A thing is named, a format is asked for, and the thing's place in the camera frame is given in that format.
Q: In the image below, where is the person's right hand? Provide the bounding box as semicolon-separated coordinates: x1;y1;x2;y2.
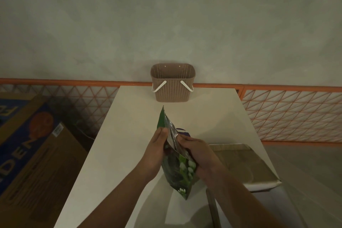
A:
177;135;223;186

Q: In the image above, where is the person's left hand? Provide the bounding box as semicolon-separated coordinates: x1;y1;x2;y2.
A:
136;127;169;182

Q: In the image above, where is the green foil pouch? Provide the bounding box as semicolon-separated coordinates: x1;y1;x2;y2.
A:
156;105;199;201

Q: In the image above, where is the beige paper box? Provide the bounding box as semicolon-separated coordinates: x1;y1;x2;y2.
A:
206;144;300;228

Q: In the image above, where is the person's right forearm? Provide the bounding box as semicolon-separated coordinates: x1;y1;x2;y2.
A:
207;166;286;228

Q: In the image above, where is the person's left forearm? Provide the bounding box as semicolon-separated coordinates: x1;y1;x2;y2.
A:
77;167;158;228

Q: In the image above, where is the blue print cardboard box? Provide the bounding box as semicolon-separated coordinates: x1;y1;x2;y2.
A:
0;92;89;228

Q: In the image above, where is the round purple sticker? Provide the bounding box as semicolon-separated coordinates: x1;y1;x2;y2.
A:
175;128;192;138

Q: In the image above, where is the brown plastic basket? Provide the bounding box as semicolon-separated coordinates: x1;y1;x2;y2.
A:
150;63;196;103

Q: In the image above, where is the orange mesh fence panel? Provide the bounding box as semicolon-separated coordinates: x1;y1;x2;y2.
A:
0;78;245;140
240;84;342;145

